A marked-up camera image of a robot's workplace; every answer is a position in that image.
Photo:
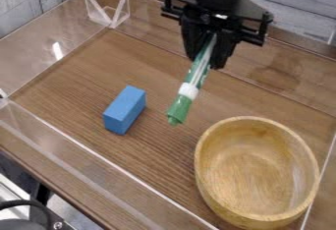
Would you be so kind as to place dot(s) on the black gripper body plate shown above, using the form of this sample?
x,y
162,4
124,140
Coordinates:
x,y
238,16

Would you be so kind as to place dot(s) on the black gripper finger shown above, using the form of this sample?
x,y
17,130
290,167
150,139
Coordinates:
x,y
221,46
194,31

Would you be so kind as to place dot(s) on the green expo marker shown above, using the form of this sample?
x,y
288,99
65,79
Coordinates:
x,y
190,85

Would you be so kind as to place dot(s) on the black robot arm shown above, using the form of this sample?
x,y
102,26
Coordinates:
x,y
232,21

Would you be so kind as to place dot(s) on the brown wooden bowl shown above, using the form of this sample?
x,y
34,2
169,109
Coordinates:
x,y
256,172

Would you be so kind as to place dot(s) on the blue foam block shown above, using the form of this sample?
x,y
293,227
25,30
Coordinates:
x,y
124,109

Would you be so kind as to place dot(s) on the clear acrylic triangular bracket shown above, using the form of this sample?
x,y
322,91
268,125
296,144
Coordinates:
x,y
105,15

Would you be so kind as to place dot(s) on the clear acrylic wall panel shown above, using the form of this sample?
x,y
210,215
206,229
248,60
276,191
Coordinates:
x,y
113,197

